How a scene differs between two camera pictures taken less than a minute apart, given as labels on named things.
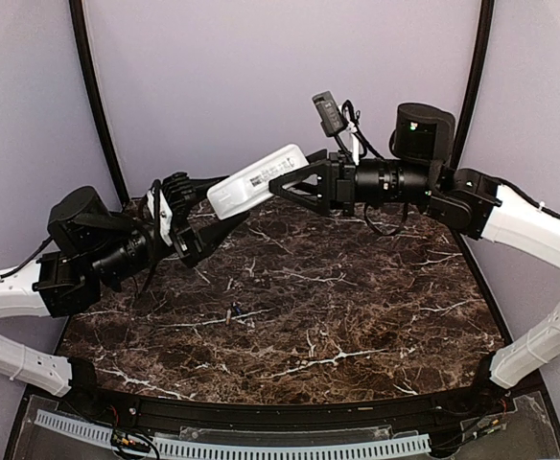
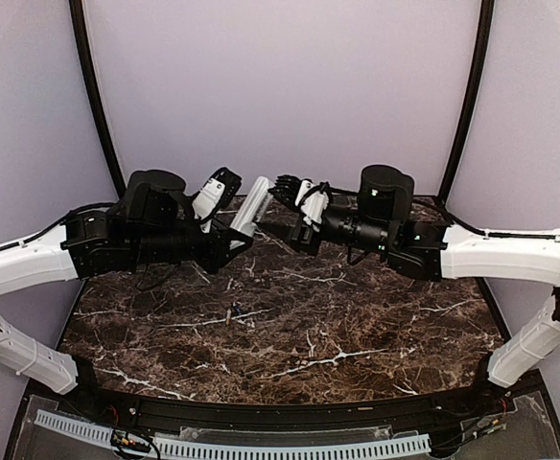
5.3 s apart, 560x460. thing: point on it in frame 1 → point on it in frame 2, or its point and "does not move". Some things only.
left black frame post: [81, 52] does not move
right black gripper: [336, 186] → [305, 242]
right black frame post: [485, 28] does not move
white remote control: [254, 181] → [253, 206]
